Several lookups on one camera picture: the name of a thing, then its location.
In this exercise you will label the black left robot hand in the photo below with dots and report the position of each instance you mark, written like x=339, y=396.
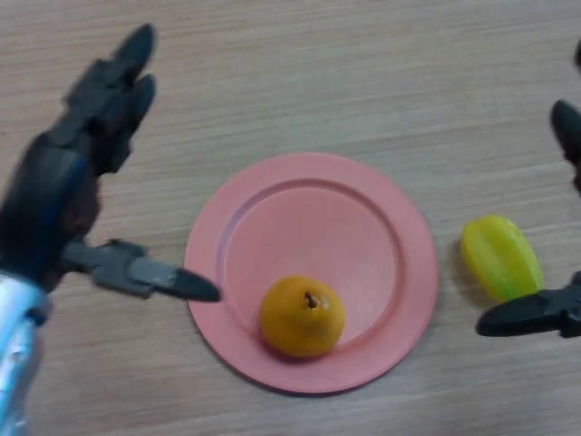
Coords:
x=45, y=195

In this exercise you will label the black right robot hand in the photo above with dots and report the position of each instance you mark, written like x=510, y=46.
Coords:
x=531, y=315

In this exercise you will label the yellow pear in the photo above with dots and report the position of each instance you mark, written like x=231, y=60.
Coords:
x=299, y=322

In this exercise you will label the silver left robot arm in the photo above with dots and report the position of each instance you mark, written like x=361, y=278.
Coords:
x=16, y=345

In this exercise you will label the pink round plate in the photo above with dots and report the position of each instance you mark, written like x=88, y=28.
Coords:
x=318, y=227

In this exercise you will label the yellow-green starfruit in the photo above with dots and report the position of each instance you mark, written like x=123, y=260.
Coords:
x=499, y=252

